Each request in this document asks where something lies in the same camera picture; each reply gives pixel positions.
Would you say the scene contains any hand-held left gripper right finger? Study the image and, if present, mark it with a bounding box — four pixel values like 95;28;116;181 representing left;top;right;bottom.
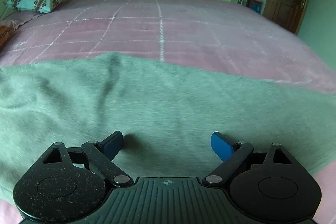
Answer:
202;131;295;187

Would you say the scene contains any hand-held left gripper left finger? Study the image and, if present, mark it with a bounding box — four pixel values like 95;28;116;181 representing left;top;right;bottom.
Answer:
41;131;133;187

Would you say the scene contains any grey-green towel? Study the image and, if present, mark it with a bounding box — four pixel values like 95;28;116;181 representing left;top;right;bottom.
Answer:
0;52;336;202

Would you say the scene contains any bed with pink checked sheet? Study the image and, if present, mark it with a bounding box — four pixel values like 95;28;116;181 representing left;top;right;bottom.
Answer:
0;0;336;224

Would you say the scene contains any blue plastic stool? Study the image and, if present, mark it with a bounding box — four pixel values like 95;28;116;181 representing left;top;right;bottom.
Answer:
249;0;263;14

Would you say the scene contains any orange striped pillow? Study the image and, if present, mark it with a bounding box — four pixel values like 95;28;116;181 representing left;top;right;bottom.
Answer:
0;26;13;47

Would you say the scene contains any plain pink pillow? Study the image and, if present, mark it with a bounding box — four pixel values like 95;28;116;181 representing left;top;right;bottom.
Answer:
0;10;40;28

